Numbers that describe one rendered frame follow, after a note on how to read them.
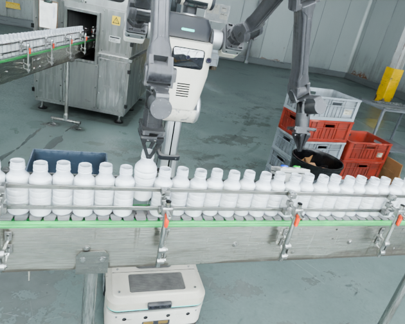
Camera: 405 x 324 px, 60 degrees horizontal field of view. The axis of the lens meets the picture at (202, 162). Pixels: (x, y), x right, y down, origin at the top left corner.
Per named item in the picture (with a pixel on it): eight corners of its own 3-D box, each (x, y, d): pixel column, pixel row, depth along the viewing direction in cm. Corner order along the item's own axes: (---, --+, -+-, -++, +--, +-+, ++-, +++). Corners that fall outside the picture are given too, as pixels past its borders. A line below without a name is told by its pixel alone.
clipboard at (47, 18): (39, 26, 425) (38, -3, 412) (58, 30, 426) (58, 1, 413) (37, 26, 421) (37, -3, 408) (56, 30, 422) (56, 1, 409)
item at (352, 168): (335, 179, 379) (342, 161, 370) (314, 162, 413) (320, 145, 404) (378, 180, 401) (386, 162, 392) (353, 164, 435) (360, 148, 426)
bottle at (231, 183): (230, 209, 126) (240, 168, 119) (235, 218, 121) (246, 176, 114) (214, 208, 124) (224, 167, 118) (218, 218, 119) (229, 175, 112)
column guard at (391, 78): (378, 108, 978) (395, 69, 934) (369, 103, 1012) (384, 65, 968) (389, 109, 991) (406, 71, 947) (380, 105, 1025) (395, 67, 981)
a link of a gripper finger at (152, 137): (137, 161, 101) (141, 131, 97) (135, 151, 107) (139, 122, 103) (161, 162, 103) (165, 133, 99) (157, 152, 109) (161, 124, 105)
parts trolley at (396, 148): (361, 163, 513) (388, 98, 474) (339, 148, 560) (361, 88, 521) (414, 166, 546) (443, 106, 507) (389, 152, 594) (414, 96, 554)
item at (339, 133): (300, 141, 329) (307, 119, 320) (276, 126, 363) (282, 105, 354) (347, 143, 354) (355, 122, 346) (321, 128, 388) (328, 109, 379)
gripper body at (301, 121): (316, 132, 141) (318, 114, 141) (294, 130, 138) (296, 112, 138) (306, 132, 148) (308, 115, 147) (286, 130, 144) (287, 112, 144)
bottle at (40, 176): (29, 207, 105) (28, 158, 98) (51, 206, 107) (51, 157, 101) (29, 218, 100) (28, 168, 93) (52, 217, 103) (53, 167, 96)
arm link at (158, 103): (175, 66, 97) (143, 62, 95) (184, 76, 87) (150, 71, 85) (169, 107, 102) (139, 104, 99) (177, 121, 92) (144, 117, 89)
